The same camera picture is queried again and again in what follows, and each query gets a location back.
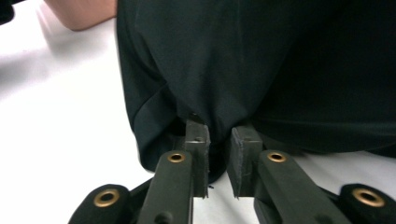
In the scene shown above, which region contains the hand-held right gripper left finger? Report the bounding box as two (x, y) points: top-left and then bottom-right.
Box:
(136, 119), (211, 224)

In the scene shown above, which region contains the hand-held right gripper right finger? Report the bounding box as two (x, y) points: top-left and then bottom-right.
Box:
(226, 124), (353, 224)

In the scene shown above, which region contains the black and green t-shirt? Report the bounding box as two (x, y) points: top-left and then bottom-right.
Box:
(115, 0), (396, 185)

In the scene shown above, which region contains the pink basin with grey rim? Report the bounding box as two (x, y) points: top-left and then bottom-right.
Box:
(43, 0), (119, 32)

